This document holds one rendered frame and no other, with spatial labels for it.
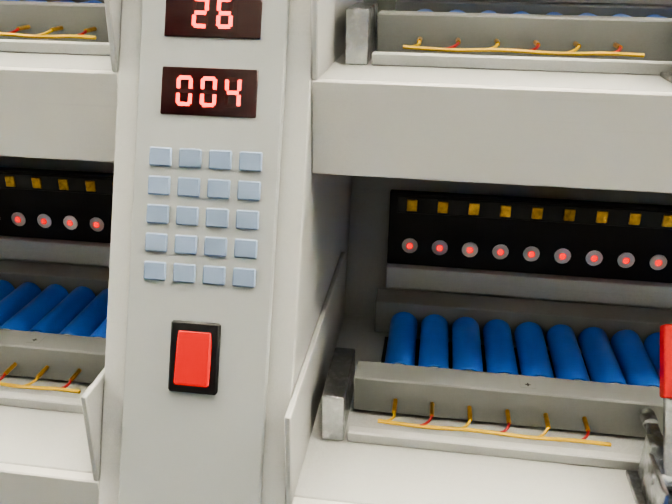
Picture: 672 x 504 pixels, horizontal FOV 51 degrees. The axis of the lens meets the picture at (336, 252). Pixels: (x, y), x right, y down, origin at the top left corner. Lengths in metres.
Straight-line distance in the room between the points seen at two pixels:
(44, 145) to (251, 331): 0.14
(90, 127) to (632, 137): 0.26
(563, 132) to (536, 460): 0.17
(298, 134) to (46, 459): 0.21
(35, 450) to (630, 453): 0.31
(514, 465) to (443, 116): 0.18
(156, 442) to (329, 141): 0.17
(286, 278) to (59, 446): 0.16
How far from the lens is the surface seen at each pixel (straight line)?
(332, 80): 0.33
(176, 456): 0.36
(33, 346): 0.46
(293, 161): 0.33
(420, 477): 0.37
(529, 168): 0.34
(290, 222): 0.33
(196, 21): 0.35
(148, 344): 0.35
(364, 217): 0.52
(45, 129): 0.39
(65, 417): 0.43
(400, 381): 0.40
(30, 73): 0.38
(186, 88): 0.34
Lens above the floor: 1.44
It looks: 3 degrees down
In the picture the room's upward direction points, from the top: 4 degrees clockwise
